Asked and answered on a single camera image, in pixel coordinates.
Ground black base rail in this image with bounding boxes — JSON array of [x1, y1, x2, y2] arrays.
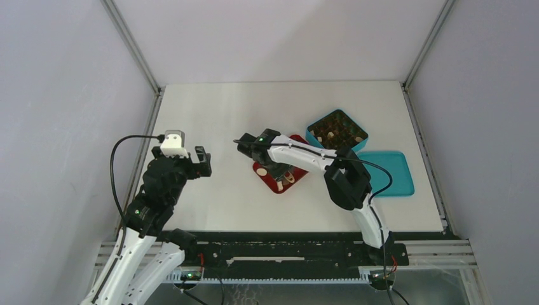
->
[[181, 231, 409, 280]]

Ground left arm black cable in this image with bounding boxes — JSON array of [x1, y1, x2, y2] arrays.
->
[[90, 134, 165, 305]]

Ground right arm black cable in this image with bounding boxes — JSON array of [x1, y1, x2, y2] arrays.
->
[[233, 140, 397, 305]]

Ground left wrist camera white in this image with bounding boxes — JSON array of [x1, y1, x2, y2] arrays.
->
[[160, 130, 189, 158]]

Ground teal chocolate box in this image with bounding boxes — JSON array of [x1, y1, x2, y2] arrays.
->
[[305, 109, 369, 154]]

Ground red chocolate tray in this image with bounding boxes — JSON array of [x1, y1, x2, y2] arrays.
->
[[245, 152, 308, 194]]

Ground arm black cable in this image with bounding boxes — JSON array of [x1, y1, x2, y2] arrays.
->
[[233, 140, 397, 305], [90, 134, 165, 305]]

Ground wooden tongs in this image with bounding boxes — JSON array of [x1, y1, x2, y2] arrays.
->
[[285, 175, 296, 184]]

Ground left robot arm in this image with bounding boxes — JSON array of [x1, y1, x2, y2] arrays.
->
[[82, 146, 212, 304]]

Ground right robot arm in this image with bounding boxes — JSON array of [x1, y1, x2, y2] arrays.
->
[[233, 129, 393, 264]]

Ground teal box lid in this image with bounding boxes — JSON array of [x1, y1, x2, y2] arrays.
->
[[358, 151, 415, 197]]

